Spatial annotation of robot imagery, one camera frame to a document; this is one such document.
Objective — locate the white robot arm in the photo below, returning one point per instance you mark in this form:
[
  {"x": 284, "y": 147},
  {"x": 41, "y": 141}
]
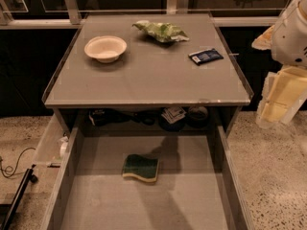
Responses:
[{"x": 289, "y": 35}]

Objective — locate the black items inside cabinet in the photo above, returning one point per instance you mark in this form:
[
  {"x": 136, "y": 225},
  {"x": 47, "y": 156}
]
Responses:
[{"x": 195, "y": 117}]

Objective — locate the white paper card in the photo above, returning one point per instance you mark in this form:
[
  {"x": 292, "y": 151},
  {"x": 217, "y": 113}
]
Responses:
[{"x": 173, "y": 114}]

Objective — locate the crumpled green chip bag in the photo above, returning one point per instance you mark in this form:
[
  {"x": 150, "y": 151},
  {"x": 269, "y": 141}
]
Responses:
[{"x": 162, "y": 32}]

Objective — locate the black stand leg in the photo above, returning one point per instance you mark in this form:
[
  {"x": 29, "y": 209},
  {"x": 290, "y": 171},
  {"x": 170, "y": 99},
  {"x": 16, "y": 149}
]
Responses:
[{"x": 8, "y": 210}]

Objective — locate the white paper bowl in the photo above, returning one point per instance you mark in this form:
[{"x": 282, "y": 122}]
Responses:
[{"x": 105, "y": 49}]

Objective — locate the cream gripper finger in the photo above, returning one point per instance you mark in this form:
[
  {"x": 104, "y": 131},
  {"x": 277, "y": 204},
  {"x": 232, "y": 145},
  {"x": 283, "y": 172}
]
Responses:
[
  {"x": 283, "y": 94},
  {"x": 264, "y": 40}
]

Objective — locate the green and yellow sponge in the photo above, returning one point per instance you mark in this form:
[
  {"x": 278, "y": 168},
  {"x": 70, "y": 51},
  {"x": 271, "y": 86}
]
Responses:
[{"x": 141, "y": 168}]

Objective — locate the open grey top drawer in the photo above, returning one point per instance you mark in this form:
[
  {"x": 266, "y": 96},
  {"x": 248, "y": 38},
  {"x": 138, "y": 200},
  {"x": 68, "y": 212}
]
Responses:
[{"x": 197, "y": 187}]

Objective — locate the metal window frame rail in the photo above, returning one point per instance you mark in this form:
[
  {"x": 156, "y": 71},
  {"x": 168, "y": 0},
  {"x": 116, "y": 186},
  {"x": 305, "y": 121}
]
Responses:
[{"x": 72, "y": 13}]

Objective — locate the grey cabinet with counter top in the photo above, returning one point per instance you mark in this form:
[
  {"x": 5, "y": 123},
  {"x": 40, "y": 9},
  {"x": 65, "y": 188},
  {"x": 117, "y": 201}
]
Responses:
[{"x": 149, "y": 74}]

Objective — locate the dark blue snack packet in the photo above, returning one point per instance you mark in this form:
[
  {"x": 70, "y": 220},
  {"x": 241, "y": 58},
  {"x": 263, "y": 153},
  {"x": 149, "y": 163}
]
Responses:
[{"x": 204, "y": 56}]

